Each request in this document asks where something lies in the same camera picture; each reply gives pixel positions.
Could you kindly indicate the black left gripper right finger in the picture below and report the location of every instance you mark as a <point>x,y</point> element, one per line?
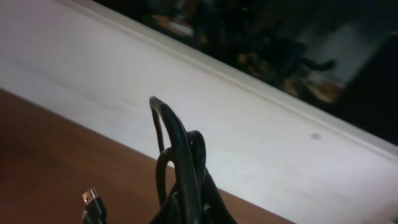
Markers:
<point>214,210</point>

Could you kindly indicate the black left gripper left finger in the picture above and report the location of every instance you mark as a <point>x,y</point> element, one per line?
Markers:
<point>169,212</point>

